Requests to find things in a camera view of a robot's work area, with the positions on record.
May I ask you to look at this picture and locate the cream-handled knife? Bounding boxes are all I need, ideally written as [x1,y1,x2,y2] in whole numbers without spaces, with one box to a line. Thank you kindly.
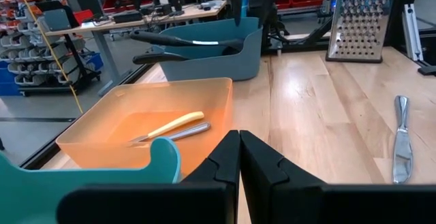
[127,110,206,147]

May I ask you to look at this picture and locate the wooden desk with grey legs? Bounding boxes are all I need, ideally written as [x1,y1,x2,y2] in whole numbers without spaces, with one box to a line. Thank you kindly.
[44,0,228,96]

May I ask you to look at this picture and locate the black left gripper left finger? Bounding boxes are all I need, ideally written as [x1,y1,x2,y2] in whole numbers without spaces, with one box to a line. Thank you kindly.
[57,130,241,224]

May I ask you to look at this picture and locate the orange translucent plastic bin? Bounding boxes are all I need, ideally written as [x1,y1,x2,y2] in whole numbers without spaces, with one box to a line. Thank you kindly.
[55,77,234,179]

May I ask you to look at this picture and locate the blue-grey plastic bin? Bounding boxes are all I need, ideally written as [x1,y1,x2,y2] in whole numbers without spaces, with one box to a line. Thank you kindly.
[152,16,264,82]

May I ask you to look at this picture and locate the metal box grater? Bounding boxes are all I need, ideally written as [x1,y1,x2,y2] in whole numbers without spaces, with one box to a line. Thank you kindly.
[324,0,399,64]

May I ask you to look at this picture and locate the silver aluminium extrusion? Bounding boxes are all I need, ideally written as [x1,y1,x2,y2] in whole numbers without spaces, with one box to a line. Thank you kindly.
[401,3,426,62]

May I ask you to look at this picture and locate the flat black box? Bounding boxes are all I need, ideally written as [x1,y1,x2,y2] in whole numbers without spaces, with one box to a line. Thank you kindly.
[112,11,144,25]

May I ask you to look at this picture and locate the yellow cable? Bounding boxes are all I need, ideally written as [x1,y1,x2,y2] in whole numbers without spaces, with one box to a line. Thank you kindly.
[11,0,85,115]

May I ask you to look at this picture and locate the green plastic bin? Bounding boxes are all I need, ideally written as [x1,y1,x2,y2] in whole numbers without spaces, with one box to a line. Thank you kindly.
[0,136,182,224]

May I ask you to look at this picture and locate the blue crate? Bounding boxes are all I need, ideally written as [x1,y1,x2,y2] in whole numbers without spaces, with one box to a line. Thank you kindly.
[82,51,104,72]

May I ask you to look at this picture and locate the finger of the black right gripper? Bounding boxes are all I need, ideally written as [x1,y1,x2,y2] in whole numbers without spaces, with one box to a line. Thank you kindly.
[232,0,243,27]

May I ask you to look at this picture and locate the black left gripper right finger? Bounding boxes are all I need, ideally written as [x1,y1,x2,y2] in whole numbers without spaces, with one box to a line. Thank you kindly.
[240,131,436,224]

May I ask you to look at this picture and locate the cart with grey bins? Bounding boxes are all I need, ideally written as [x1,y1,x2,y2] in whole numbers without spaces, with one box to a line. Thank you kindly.
[0,0,104,98]

